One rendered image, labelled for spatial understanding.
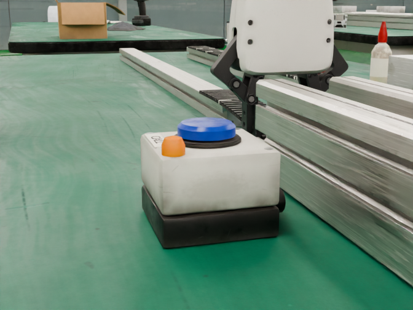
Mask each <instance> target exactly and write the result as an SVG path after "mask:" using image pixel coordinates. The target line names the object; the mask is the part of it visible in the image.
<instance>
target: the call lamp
mask: <svg viewBox="0 0 413 310"><path fill-rule="evenodd" d="M161 145H162V155H163V156H166V157H180V156H183V155H185V154H186V148H185V143H184V141H183V139H182V137H179V136H174V135H172V136H168V137H165V138H164V139H163V142H162V144H161Z"/></svg>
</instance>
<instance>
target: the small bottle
mask: <svg viewBox="0 0 413 310"><path fill-rule="evenodd" d="M387 37H388V34H387V26H386V22H382V24H381V26H380V30H379V34H378V44H377V45H375V47H374V48H373V50H372V52H371V68H370V79H369V80H371V81H376V82H381V83H384V84H386V83H387V74H388V58H389V55H392V51H391V49H390V47H389V45H388V44H386V42H387Z"/></svg>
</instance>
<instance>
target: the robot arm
mask: <svg viewBox="0 0 413 310"><path fill-rule="evenodd" d="M230 67H231V68H233V69H235V70H237V71H243V72H244V75H243V79H242V81H241V80H239V79H238V78H237V77H235V76H234V75H233V74H232V73H231V72H230ZM347 70H348V64H347V62H346V61H345V60H344V58H343V56H342V55H341V54H340V52H339V51H338V49H337V48H336V46H335V45H334V16H333V6H332V0H232V5H231V11H230V23H229V37H228V46H227V47H226V48H225V49H224V51H223V52H222V54H221V55H220V56H219V57H218V59H217V60H216V61H215V63H214V64H213V66H212V67H211V68H210V72H211V74H212V75H214V76H215V77H216V78H218V79H219V80H220V81H221V82H223V83H224V84H225V85H226V86H227V87H228V88H229V89H230V90H231V91H232V92H233V93H234V94H235V95H236V96H237V97H238V99H239V100H240V101H242V129H243V130H245V131H247V132H248V133H250V134H252V135H254V136H255V137H259V138H261V139H262V132H260V131H258V130H256V129H255V118H256V105H258V97H256V83H257V82H258V80H260V79H264V76H265V75H283V74H296V75H297V79H298V82H299V84H300V85H304V86H306V87H310V88H313V89H317V90H320V91H322V92H326V91H327V90H328V89H329V80H330V79H331V78H332V77H340V76H341V75H343V74H344V73H345V72H346V71H347ZM320 72H324V73H321V74H319V75H318V73H320Z"/></svg>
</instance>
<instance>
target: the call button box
mask: <svg viewBox="0 0 413 310"><path fill-rule="evenodd" d="M172 135H174V136H178V132H157V133H152V132H149V133H145V134H143V135H142V136H141V139H140V142H141V179H142V181H143V183H144V185H143V186H142V188H141V193H142V208H143V210H144V212H145V214H146V216H147V218H148V220H149V222H150V224H151V226H152V227H153V229H154V231H155V233H156V235H157V237H158V238H159V241H160V243H161V244H162V247H163V248H175V247H185V246H191V245H203V244H214V243H220V242H230V241H237V240H248V239H258V238H265V237H275V236H278V231H279V213H281V212H283V211H284V209H285V205H286V200H285V194H284V192H283V191H282V190H281V189H280V152H279V151H278V150H276V149H275V148H273V147H271V146H270V145H268V144H267V143H265V142H263V141H262V140H260V139H258V138H256V137H255V136H254V135H252V134H250V133H248V132H247V131H245V130H243V129H241V128H238V127H236V131H235V136H234V137H233V138H230V139H226V140H218V141H195V140H187V139H183V141H184V143H185V148H186V154H185V155H183V156H180V157H166V156H163V155H162V145H161V144H162V142H163V139H164V138H165V137H168V136H172Z"/></svg>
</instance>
